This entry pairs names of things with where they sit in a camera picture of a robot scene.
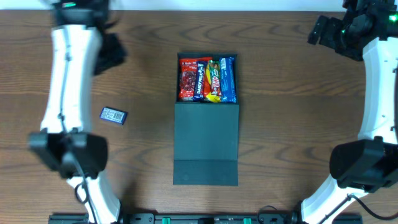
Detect dark green box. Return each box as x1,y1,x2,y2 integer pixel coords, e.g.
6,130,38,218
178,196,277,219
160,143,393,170
172,52,240,187

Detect blue Dairy Milk bar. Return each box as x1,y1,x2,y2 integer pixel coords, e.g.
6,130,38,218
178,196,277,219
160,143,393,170
192,61,207,101

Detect green red KitKat bar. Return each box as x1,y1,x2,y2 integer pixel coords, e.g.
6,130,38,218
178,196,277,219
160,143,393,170
208,60,222,96

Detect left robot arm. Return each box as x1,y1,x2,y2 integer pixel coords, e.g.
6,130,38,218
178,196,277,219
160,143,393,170
29,0,125,223

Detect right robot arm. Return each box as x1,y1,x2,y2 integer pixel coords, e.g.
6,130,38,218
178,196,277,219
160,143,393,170
292,0,397,223

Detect blue Oreo wrapper pack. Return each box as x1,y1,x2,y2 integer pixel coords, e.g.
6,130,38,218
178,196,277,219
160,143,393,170
219,57,237,103

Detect red Hacks candy bag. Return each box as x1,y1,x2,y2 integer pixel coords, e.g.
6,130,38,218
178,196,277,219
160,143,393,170
178,57,211,101

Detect small blue candy box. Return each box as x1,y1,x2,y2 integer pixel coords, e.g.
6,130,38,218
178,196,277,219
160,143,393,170
99,107,128,125

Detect black mounting rail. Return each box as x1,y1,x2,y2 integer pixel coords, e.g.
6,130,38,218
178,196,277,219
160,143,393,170
48,212,363,224

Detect yellow Hacks candy bag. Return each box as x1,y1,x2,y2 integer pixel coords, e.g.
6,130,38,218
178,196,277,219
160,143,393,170
203,69,221,103

